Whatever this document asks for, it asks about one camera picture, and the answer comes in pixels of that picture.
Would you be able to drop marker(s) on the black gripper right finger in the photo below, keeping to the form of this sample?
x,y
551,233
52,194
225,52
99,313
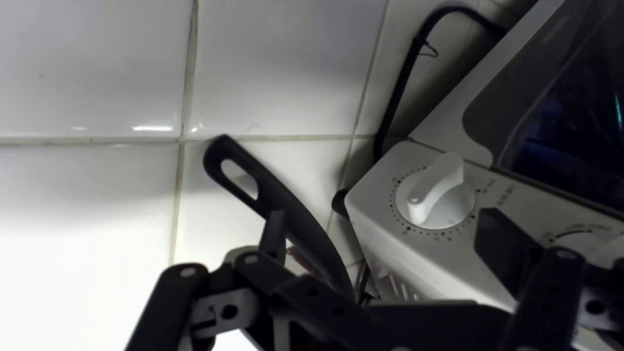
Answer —
x,y
553,299

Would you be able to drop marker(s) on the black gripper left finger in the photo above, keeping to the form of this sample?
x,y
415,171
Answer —
x,y
294,305

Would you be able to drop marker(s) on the white oven knob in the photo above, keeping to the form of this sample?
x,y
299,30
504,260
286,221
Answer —
x,y
434,196

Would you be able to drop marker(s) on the dark glass oven door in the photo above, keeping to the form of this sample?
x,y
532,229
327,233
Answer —
x,y
567,110

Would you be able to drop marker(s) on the white mini oven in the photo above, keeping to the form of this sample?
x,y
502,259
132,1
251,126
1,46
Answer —
x,y
450,118

